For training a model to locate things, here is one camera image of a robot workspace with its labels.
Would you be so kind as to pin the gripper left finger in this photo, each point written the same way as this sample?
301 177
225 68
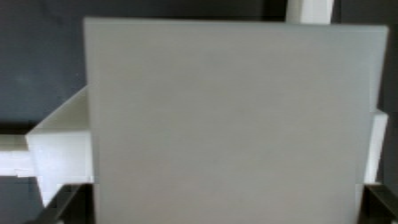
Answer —
70 209

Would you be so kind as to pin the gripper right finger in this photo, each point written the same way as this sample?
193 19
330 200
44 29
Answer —
380 205

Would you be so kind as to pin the white cabinet body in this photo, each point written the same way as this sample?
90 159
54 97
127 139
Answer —
62 148

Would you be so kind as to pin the white cabinet top block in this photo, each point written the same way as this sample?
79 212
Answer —
232 110

